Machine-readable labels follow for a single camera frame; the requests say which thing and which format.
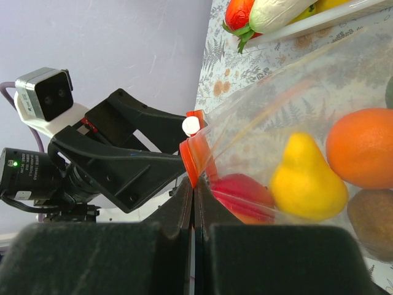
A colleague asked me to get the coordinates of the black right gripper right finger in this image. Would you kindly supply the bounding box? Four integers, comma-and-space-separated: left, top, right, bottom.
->
193, 179, 378, 294

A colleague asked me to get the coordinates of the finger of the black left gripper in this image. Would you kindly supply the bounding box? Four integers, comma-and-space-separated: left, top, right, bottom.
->
84, 88, 187, 152

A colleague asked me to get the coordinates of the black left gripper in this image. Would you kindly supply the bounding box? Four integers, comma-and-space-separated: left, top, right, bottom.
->
1, 126, 185, 221

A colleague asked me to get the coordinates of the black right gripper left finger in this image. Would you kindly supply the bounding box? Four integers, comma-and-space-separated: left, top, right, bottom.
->
1, 179, 193, 294

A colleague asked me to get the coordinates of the red yellow toy mango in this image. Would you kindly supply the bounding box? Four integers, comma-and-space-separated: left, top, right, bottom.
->
210, 173, 274, 224

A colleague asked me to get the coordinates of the yellow toy peach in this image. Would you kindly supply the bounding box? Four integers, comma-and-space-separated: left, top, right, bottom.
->
268, 132, 349, 221

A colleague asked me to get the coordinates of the clear zip top bag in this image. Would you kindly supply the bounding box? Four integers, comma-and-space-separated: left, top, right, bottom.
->
179, 21, 392, 263

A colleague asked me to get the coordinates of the brown yellow toy fruit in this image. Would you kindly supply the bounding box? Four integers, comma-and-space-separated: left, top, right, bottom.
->
347, 189, 392, 262

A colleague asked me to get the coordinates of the red toy strawberry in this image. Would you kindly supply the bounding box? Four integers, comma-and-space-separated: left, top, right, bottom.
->
222, 0, 261, 53

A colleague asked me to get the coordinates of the orange toy orange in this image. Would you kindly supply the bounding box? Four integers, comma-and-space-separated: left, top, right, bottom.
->
325, 108, 392, 189

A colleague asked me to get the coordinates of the green toy cucumber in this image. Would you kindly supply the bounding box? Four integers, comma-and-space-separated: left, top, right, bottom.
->
385, 77, 393, 109

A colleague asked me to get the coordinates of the white toy radish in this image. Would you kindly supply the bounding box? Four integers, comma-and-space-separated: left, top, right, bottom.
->
249, 0, 316, 34

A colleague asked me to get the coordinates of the yellow toy banana bunch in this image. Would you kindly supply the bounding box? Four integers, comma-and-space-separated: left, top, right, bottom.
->
289, 0, 349, 25

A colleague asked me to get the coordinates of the white plastic fruit basket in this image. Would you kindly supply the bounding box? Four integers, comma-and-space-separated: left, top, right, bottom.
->
245, 0, 392, 49

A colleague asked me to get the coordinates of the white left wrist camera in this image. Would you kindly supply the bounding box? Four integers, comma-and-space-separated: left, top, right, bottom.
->
14, 67, 88, 138

